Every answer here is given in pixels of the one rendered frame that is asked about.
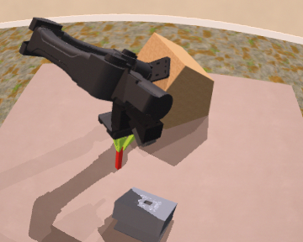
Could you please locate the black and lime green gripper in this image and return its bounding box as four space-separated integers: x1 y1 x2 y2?
98 100 135 152

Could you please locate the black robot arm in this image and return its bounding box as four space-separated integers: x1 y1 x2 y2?
19 17 173 147

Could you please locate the red peg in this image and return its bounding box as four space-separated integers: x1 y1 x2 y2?
115 147 123 170

